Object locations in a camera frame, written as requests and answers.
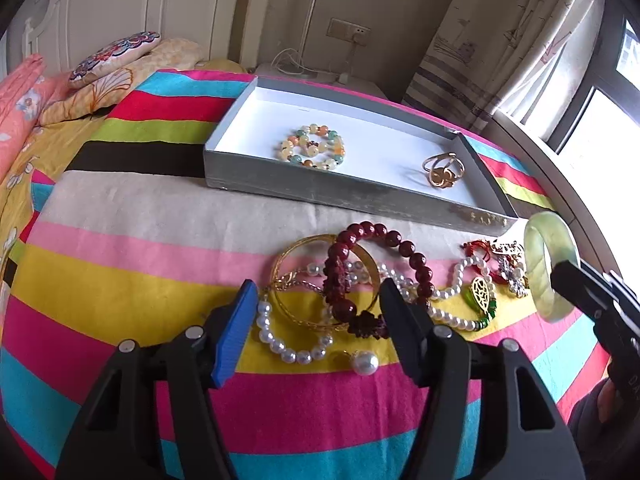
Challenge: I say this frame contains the white cable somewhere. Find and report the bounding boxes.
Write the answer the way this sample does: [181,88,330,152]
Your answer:
[272,49,312,77]

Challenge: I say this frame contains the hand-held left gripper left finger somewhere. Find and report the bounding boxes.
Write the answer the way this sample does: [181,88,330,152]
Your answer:
[55,280,261,480]

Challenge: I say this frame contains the gold green leaf pendant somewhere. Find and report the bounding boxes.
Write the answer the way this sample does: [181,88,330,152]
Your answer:
[460,275,498,332]

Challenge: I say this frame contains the person's right hand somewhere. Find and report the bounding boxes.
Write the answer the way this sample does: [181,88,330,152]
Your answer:
[569,377,640,480]

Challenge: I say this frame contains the embroidered round cushion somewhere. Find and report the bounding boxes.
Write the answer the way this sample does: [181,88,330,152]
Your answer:
[68,31,161,90]

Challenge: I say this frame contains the dark red bead bracelet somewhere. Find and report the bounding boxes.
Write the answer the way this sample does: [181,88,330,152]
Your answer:
[322,221,433,341]

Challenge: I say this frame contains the multicolour bead bracelet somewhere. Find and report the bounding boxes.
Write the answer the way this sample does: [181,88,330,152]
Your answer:
[277,124,347,171]

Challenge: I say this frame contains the striped colourful blanket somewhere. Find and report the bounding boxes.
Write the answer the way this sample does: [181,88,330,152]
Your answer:
[0,69,616,480]

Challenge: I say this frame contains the green jade bangle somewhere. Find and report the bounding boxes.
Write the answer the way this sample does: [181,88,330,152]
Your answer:
[523,212,581,323]

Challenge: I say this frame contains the gold bangle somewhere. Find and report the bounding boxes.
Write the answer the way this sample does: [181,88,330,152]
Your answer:
[270,234,382,332]

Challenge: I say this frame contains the window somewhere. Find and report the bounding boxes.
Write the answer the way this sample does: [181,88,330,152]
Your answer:
[547,7,640,306]

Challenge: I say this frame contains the white headboard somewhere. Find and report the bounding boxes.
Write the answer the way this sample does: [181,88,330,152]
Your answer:
[20,0,276,76]

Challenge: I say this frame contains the white pearl necklace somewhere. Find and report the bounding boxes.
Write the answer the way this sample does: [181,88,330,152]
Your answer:
[256,255,488,366]

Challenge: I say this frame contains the pink floral pillow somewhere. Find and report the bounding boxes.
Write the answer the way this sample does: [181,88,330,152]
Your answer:
[0,54,71,181]

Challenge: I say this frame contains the grey cardboard box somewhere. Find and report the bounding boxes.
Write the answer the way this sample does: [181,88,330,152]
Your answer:
[202,76,521,237]

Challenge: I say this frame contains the yellow shell-print pillow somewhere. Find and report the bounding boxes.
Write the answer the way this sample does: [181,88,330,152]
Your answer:
[40,38,206,126]

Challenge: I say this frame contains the red string bracelet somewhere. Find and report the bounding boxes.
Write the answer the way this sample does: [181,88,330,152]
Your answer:
[461,239,508,283]

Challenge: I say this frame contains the gold ring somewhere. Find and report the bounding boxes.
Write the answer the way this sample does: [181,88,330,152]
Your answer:
[421,152,466,190]

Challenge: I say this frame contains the large pearl earring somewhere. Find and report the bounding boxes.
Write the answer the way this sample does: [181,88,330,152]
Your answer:
[332,349,379,376]

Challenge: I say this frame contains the white lamp pole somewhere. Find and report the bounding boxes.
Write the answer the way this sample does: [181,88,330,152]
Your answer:
[304,0,324,75]

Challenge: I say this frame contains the printed striped curtain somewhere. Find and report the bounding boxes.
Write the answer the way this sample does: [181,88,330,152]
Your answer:
[402,0,606,136]

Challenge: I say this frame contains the wall socket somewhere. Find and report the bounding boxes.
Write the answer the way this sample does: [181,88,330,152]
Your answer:
[327,18,372,43]

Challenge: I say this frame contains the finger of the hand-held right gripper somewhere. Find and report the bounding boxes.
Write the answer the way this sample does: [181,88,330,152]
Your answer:
[550,259,640,322]

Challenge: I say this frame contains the white nightstand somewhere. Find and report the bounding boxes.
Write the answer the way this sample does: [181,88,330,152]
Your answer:
[252,62,388,101]

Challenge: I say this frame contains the yellow floral bed sheet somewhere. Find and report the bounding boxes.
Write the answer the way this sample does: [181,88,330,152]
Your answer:
[0,110,117,271]

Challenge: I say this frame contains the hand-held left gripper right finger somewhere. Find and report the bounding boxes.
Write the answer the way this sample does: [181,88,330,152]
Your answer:
[378,279,586,480]

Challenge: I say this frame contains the rhinestone brooch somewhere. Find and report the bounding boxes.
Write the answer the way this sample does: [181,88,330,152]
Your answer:
[492,242,530,297]

